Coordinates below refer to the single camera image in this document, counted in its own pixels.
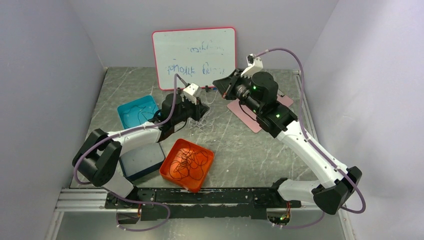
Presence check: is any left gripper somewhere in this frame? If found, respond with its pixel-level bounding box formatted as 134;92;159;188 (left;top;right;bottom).
172;96;211;126

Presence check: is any brown thin cable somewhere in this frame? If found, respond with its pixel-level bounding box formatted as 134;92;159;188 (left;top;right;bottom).
169;145;196;182
180;142;210;181

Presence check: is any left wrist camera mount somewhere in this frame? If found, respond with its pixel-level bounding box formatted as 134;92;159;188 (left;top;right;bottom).
182;83;202;105

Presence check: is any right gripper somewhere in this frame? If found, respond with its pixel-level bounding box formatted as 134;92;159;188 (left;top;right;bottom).
213;68;262;115

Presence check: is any pink clipboard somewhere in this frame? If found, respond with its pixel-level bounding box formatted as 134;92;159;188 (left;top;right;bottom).
227;95;294;134

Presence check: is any white thin cable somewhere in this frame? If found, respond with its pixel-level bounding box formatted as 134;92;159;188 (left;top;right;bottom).
189;90;221;134

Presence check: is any orange square tray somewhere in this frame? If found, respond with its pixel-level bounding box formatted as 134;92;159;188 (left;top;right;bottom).
159;138;215;193

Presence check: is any teal square tray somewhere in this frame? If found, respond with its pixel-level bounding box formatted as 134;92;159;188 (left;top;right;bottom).
117;95;159;130

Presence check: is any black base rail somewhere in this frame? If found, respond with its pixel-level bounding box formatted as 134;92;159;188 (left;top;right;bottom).
104;187;302;221

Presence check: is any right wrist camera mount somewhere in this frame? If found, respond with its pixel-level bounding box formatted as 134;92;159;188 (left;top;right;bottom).
240;54;263;78

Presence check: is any dark blue square tray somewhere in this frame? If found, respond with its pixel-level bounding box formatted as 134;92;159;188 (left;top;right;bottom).
119;143;166;181

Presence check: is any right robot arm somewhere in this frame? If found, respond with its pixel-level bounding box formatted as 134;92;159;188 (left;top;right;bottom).
212;69;362;215

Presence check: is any red-framed whiteboard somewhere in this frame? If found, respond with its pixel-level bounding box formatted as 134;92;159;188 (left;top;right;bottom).
151;27;237;91

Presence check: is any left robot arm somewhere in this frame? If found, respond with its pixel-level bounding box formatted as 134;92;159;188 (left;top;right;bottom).
72;93;210;208

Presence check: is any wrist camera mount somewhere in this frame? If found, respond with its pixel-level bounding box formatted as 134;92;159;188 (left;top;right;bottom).
240;54;263;78
182;83;202;105

